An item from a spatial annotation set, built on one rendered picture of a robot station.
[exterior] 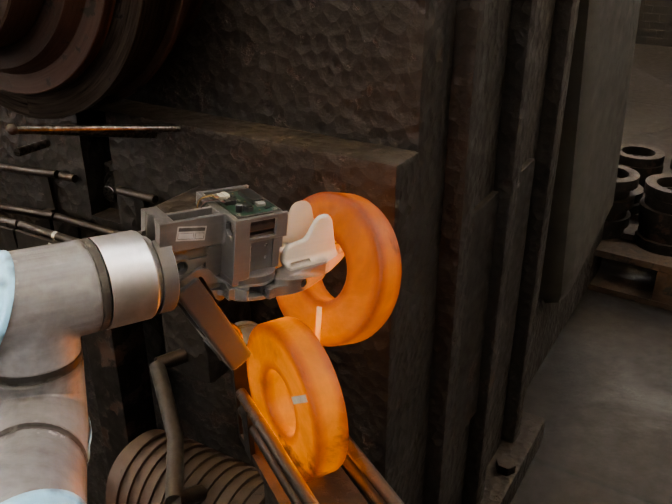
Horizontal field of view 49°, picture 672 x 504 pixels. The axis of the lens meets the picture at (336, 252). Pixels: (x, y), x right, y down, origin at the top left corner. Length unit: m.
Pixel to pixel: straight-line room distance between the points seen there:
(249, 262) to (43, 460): 0.23
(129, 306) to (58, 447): 0.12
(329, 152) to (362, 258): 0.20
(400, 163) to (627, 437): 1.21
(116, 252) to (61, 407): 0.12
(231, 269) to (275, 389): 0.17
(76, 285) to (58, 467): 0.13
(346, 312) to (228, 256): 0.14
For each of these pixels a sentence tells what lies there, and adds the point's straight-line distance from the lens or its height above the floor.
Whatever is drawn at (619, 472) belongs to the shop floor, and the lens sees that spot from 1.79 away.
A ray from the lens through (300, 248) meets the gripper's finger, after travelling 0.68.
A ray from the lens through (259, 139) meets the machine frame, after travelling 0.91.
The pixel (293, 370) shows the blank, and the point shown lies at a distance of 0.66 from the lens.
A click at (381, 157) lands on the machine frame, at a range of 0.84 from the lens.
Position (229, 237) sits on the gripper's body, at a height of 0.88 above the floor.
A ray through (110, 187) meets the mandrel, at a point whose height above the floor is 0.75.
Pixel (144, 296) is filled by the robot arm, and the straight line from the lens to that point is 0.60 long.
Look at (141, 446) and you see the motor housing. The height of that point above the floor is 0.53.
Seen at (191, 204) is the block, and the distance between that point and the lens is 0.91.
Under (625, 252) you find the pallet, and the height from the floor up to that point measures 0.14.
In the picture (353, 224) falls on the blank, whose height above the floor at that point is 0.86.
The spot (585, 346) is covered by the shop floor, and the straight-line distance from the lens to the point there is 2.19.
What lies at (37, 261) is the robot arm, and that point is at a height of 0.90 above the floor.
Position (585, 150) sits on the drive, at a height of 0.65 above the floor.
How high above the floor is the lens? 1.14
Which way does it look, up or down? 26 degrees down
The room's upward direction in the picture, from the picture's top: straight up
